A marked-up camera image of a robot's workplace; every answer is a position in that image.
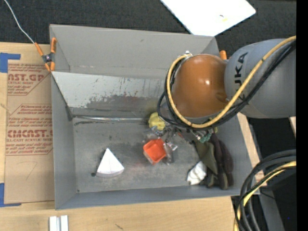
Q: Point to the white wedge block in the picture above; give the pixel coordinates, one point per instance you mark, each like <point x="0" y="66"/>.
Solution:
<point x="109" y="165"/>

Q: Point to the dark olive and brown cloth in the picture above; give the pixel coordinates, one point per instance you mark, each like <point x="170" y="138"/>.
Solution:
<point x="220" y="162"/>

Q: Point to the grey metal bin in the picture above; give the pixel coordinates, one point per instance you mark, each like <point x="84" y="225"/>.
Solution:
<point x="101" y="133"/>

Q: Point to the white crumpled cloth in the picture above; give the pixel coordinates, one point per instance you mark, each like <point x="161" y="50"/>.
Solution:
<point x="197" y="173"/>

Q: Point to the yellow lumpy toy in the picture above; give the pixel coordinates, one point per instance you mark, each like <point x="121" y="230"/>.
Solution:
<point x="156" y="120"/>

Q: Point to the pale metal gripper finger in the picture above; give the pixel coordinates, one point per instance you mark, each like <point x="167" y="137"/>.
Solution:
<point x="170" y="150"/>
<point x="154" y="130"/>

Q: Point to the orange square cup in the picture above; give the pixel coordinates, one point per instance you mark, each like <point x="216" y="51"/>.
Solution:
<point x="154" y="151"/>

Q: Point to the brown cardboard board, red print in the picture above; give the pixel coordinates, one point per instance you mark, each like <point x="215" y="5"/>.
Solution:
<point x="26" y="172"/>

